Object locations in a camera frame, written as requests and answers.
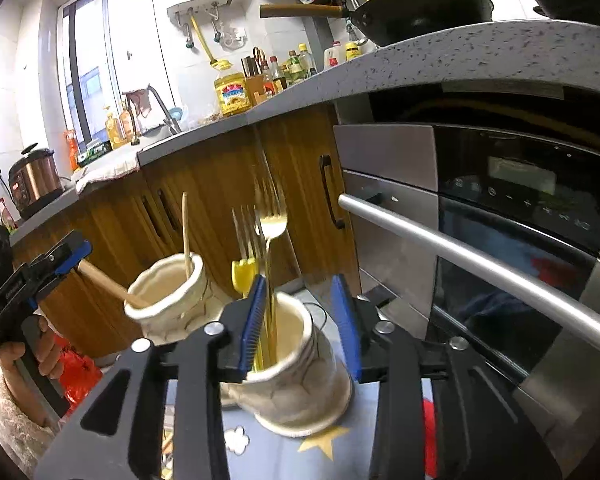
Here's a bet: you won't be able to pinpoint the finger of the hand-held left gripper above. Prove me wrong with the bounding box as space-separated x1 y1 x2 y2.
39 230 93 275
15 262 77 312

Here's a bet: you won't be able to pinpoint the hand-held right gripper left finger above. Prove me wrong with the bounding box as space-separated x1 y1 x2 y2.
32 274 271 480

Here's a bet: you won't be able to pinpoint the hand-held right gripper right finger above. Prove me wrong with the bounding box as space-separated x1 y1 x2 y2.
330 274 563 480

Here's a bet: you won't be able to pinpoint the yellow plastic utensil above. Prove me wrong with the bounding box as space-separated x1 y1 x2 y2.
231 257 259 298

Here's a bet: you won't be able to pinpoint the cream ceramic utensil holder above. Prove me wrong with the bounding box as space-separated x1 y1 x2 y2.
124 251 353 438

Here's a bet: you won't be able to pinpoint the silver metal fork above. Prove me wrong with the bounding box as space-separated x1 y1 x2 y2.
231 205 261 281

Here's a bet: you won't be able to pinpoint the gold metal fork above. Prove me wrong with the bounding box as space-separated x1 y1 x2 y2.
257 207 288 368

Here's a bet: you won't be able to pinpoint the person's left forearm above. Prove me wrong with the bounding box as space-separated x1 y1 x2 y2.
0 365 62 465

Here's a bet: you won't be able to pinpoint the person's left hand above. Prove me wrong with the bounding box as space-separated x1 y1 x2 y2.
0 316 65 382

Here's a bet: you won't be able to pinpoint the brown rice cooker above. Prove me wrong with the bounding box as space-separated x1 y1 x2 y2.
7 143 66 219

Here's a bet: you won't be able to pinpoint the white towel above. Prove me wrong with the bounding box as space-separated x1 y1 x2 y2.
74 150 142 196

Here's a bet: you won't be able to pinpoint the orange spray bottle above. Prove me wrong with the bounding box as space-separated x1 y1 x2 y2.
63 130 81 173

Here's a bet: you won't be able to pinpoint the green packet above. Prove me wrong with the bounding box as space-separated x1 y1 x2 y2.
77 140 114 168

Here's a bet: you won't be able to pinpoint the red plastic bag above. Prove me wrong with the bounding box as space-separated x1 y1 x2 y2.
55 344 104 412

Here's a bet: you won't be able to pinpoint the yellow detergent bottle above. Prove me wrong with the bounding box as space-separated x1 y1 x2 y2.
103 106 124 149

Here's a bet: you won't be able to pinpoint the orange detergent bottle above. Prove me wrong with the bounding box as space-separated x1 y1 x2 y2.
119 102 137 142

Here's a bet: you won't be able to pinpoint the wooden kitchen cabinets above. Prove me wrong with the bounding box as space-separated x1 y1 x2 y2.
10 105 362 361

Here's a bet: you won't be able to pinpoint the blue printed blanket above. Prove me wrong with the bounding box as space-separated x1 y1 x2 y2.
157 385 441 480

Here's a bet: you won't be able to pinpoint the pink cloth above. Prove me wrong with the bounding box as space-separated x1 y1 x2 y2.
122 89 154 119

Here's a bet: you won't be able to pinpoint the stainless steel built-in oven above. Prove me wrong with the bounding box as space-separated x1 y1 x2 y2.
332 80 600 480

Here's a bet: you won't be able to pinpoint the kitchen faucet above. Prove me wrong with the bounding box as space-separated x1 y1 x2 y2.
144 85 184 137

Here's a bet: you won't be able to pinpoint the kitchen window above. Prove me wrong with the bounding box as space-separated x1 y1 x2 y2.
56 0 177 147

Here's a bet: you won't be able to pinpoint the yellow cooking oil bottle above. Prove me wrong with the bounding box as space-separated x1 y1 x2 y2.
214 71 254 117

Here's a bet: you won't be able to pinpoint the wooden knife block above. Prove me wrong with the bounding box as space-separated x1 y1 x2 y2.
242 47 269 107

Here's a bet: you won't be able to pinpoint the dark sauce bottle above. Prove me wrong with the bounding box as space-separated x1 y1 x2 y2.
270 56 288 93

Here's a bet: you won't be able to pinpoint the green glass bottle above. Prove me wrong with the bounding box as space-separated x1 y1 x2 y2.
287 50 306 86

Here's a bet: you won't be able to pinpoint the white plastic jug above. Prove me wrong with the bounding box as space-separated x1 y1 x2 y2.
322 40 344 72

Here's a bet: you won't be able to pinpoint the grey speckled countertop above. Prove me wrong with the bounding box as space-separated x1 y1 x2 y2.
9 20 600 247

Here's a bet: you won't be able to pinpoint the black cabinet handle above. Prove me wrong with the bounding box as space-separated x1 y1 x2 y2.
320 155 347 231

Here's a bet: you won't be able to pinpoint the yellow hose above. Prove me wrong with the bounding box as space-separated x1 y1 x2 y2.
190 12 232 72

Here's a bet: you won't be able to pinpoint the black wok with wooden handle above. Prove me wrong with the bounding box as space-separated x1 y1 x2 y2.
259 0 496 47

